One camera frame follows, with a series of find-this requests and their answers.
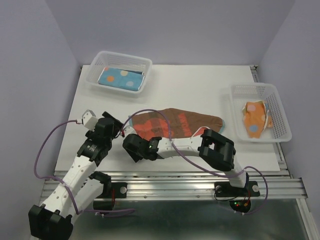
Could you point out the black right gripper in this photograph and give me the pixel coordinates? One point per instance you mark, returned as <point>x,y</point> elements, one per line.
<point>136,156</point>

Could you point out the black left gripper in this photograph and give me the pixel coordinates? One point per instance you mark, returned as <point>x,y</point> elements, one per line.
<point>117,126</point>

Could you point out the light blue orange towel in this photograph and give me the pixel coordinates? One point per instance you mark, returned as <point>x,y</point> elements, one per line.
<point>121,79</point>

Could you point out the brown red checked towel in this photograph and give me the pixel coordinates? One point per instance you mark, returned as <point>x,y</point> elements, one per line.
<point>183,124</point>

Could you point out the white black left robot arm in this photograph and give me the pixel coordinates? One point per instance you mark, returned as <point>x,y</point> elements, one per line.
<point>54,219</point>

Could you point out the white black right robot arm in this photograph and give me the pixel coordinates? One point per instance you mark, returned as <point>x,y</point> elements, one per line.
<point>215,149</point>

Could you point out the white perforated basket left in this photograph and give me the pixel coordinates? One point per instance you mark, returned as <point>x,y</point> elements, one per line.
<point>118,60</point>

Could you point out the white perforated basket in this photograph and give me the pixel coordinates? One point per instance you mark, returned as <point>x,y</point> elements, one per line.
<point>118,60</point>
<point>240,93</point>

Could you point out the orange polka dot towel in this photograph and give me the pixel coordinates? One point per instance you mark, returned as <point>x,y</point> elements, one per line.
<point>256,118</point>

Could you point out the white perforated basket right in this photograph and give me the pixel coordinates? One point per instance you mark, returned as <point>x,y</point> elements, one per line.
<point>240,93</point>

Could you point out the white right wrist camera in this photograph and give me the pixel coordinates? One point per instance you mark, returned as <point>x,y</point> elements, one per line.
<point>127,131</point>

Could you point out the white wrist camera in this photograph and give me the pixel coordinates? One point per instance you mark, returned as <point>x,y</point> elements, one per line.
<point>127,131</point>
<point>88,120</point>

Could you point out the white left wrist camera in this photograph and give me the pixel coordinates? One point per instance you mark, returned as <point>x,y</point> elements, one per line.
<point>88,120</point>

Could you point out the aluminium mounting rail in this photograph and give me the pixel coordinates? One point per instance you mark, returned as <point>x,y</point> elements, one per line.
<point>161,186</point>

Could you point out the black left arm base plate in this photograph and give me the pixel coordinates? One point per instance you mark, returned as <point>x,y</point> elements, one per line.
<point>115,190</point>

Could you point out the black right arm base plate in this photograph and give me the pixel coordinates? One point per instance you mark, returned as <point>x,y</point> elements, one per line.
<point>224,190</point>

